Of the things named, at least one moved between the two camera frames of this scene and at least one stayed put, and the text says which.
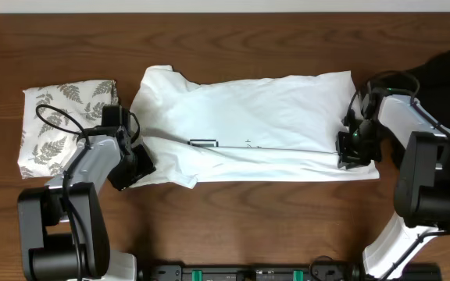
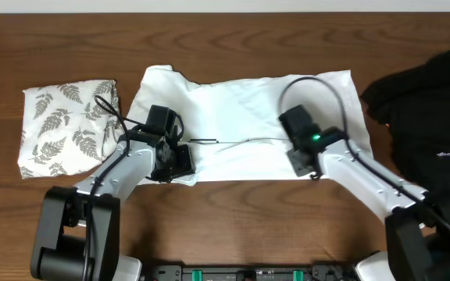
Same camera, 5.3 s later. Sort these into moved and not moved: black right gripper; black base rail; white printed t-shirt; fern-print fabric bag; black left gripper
Moved: black right gripper; black left gripper
Not moved: white printed t-shirt; black base rail; fern-print fabric bag
